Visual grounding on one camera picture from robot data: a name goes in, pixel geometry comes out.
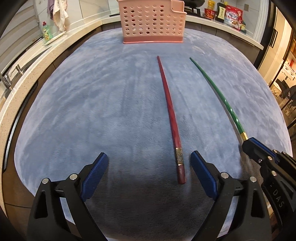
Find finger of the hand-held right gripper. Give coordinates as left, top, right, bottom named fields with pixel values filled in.
left=242, top=138, right=277, bottom=163
left=248, top=137, right=277, bottom=154

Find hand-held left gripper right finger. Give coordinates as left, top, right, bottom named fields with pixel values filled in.
left=190, top=151, right=271, bottom=241

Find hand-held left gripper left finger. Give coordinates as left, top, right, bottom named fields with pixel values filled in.
left=27, top=152, right=109, bottom=241

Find green chopstick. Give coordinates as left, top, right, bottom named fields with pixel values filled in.
left=189, top=57, right=248, bottom=142

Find dark red chopstick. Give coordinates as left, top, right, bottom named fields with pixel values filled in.
left=157, top=55, right=186, bottom=185

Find pink perforated plastic basket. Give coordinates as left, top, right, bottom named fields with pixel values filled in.
left=117, top=0, right=187, bottom=44

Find blue fleece table cloth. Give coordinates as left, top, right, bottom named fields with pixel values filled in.
left=14, top=27, right=292, bottom=241

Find beige stone kitchen counter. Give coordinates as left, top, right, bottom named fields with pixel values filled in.
left=0, top=13, right=264, bottom=151

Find black framed glass door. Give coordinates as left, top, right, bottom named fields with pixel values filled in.
left=253, top=5, right=296, bottom=127

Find white and red cereal bag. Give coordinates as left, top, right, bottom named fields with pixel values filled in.
left=223, top=6, right=244, bottom=31

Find steel kitchen faucet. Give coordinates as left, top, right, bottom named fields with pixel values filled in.
left=0, top=74, right=11, bottom=90

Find steel kitchen sink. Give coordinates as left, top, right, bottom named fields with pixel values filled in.
left=0, top=45, right=50, bottom=90

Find dark sauce bottle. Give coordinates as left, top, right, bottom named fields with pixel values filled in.
left=216, top=2, right=228, bottom=24

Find red instant noodle cup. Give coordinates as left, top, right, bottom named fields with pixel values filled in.
left=204, top=8, right=217, bottom=19

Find white plate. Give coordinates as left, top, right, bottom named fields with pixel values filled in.
left=43, top=32, right=66, bottom=46

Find green dish soap bottle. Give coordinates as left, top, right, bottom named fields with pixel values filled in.
left=42, top=22, right=54, bottom=42

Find black wok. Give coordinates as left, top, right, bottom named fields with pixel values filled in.
left=185, top=0, right=206, bottom=7

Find grey window blinds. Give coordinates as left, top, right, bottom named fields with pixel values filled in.
left=0, top=0, right=51, bottom=64

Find cream hanging towel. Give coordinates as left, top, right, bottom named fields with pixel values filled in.
left=53, top=0, right=70, bottom=32

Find purple hanging cloth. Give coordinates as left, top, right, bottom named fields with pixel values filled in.
left=47, top=0, right=55, bottom=18

